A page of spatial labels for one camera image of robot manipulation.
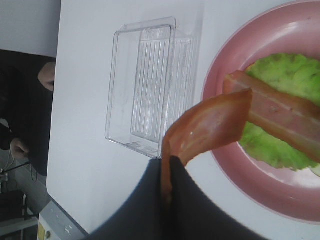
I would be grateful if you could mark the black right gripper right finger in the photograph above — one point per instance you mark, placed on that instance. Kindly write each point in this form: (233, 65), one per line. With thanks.
(195, 217)

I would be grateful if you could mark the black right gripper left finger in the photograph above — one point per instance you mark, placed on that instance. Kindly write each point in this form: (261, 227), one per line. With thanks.
(140, 217)

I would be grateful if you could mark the tray bacon strip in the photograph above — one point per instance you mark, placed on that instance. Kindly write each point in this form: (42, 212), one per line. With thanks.
(290, 118)
(209, 125)

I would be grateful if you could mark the green lettuce leaf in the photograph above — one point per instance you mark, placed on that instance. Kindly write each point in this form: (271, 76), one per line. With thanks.
(296, 75)

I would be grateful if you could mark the clear left plastic tray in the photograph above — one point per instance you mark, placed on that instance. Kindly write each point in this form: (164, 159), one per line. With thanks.
(151, 83)

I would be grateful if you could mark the person in black clothes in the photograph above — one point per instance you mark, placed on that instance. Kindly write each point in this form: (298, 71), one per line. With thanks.
(26, 105)

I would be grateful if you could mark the grey table frame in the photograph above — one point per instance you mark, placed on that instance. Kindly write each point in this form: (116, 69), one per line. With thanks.
(54, 224)

